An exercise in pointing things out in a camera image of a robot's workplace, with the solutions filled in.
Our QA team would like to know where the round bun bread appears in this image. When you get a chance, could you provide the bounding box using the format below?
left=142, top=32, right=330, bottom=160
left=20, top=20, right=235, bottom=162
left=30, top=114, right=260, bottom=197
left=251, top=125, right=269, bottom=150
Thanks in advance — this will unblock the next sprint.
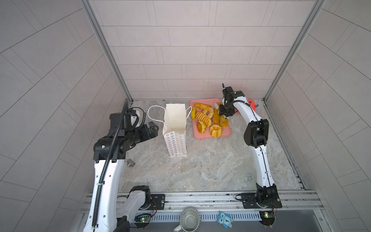
left=197, top=121, right=207, bottom=134

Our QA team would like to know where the metal fluted tart mould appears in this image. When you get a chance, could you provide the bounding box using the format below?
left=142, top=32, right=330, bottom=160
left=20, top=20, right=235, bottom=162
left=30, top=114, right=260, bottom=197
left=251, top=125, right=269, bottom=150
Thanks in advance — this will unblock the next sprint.
left=174, top=208, right=201, bottom=232

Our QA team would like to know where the circuit board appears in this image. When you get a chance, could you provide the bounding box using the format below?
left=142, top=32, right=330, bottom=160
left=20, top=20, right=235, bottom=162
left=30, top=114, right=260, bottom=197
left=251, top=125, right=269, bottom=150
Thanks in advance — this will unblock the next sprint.
left=259, top=211, right=275, bottom=227
left=134, top=213, right=153, bottom=223

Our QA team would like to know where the ring donut bread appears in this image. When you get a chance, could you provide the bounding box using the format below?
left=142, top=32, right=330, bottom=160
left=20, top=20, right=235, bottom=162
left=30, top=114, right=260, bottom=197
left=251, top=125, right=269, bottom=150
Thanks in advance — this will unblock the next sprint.
left=203, top=107, right=214, bottom=119

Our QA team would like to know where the pink plastic tray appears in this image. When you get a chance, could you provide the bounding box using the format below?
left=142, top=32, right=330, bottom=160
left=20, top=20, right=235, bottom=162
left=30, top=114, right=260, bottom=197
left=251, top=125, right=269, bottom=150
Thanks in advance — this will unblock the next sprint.
left=189, top=98, right=231, bottom=140

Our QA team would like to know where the blue owl figure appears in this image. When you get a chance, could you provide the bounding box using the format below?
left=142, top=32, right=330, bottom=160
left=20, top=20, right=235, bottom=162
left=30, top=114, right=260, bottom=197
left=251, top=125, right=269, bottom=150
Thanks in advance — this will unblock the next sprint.
left=217, top=211, right=233, bottom=228

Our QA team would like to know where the left circuit board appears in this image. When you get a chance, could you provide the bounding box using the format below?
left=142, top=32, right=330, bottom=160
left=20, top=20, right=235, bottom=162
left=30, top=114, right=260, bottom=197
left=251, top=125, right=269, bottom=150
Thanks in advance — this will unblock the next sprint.
left=134, top=213, right=153, bottom=223

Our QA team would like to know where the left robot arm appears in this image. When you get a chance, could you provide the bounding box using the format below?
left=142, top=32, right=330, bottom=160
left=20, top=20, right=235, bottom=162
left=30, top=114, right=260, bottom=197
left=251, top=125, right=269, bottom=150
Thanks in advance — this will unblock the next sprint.
left=83, top=105, right=159, bottom=232

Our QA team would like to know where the spiral twisted bread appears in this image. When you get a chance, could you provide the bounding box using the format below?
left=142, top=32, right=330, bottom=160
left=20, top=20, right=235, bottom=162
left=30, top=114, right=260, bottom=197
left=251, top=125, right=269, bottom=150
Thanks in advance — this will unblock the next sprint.
left=196, top=112, right=212, bottom=127

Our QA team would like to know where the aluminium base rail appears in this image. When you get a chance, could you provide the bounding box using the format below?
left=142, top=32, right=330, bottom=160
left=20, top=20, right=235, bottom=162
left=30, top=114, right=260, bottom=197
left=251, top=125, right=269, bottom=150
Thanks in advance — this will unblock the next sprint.
left=83, top=189, right=324, bottom=215

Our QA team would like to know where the right circuit board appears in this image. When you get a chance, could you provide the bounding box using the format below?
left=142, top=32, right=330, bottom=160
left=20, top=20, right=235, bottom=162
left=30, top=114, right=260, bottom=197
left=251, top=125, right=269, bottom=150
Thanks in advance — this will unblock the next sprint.
left=259, top=211, right=275, bottom=227

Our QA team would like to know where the fluted bundt cake bread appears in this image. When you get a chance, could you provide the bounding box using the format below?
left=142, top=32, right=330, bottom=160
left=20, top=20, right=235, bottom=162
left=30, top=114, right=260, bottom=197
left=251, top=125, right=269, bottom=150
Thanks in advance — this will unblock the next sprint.
left=209, top=124, right=223, bottom=138

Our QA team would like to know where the small right bread roll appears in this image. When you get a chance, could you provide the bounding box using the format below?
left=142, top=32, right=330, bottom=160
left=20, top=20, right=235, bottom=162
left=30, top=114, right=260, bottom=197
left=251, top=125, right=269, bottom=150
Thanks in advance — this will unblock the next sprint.
left=219, top=116, right=229, bottom=128

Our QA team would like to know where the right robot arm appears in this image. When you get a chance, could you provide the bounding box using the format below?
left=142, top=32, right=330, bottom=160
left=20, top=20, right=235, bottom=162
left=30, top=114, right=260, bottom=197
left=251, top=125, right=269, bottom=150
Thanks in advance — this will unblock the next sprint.
left=219, top=86, right=282, bottom=209

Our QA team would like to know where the white printed paper bag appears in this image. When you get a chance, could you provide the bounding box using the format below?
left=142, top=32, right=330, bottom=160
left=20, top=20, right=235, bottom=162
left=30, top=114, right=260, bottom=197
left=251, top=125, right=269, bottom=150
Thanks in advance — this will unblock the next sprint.
left=147, top=103, right=192, bottom=158

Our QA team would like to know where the long oval bread loaf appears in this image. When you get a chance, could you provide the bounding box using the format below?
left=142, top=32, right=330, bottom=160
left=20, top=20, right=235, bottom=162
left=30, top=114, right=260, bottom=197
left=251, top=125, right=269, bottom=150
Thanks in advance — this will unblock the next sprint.
left=213, top=108, right=221, bottom=124

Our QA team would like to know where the red shark plush toy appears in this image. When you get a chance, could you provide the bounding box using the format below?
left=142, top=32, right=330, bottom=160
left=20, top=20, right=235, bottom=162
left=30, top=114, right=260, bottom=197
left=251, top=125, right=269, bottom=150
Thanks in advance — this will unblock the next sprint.
left=233, top=97, right=257, bottom=113

